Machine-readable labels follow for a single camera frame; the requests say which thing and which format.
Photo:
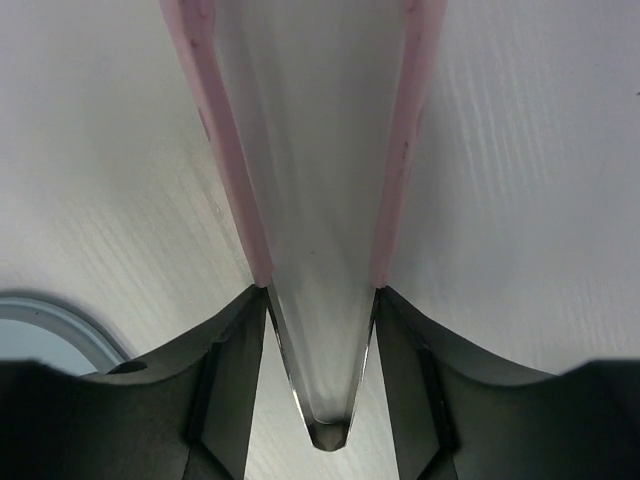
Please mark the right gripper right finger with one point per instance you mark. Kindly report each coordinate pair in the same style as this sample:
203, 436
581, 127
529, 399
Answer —
458, 411

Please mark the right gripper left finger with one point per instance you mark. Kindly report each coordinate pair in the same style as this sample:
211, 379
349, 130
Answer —
181, 411

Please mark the light blue lunch box lid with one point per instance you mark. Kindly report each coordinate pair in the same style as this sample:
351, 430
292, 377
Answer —
49, 334

